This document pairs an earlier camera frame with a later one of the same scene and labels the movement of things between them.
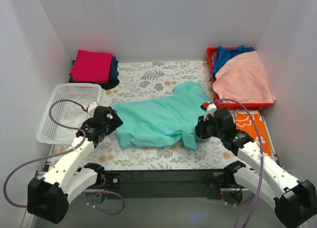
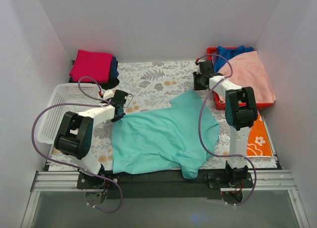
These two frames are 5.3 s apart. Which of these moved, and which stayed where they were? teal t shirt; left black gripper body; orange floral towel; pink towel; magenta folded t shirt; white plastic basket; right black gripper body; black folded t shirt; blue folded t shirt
Moved: left black gripper body; teal t shirt; right black gripper body
Stayed: blue folded t shirt; black folded t shirt; pink towel; magenta folded t shirt; white plastic basket; orange floral towel
